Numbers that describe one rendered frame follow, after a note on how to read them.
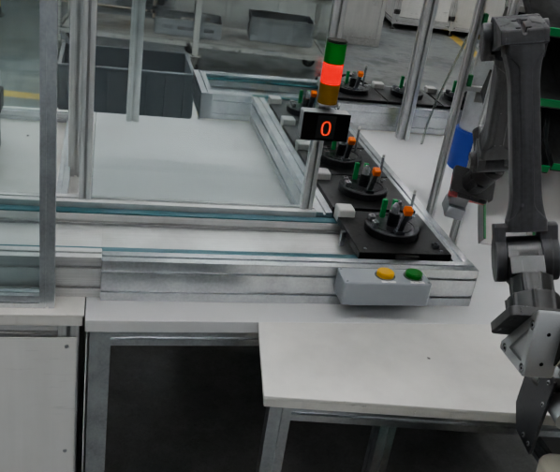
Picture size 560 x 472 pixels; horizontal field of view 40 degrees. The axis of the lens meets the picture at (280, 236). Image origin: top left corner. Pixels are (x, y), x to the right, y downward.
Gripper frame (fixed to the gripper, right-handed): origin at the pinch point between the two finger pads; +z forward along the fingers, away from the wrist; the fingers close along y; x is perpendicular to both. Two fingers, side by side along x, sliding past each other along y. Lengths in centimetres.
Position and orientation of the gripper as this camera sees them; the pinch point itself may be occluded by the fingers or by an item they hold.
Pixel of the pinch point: (459, 195)
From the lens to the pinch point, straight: 192.1
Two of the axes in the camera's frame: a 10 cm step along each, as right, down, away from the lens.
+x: -2.4, 9.2, -3.0
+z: -1.6, 2.7, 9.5
